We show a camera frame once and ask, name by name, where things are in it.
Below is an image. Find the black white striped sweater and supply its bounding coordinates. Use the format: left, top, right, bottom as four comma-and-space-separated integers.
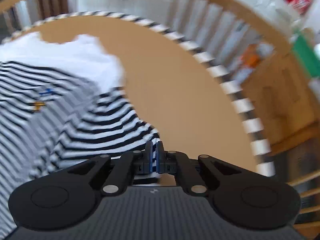
1, 32, 159, 238

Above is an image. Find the wooden chair right side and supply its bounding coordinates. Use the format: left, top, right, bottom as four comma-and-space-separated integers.
167, 0, 319, 238

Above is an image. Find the wooden chair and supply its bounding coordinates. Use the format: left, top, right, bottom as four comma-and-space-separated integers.
1, 0, 69, 34
167, 0, 319, 238

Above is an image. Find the wooden chair far side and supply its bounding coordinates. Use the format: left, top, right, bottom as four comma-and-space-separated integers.
1, 0, 69, 34

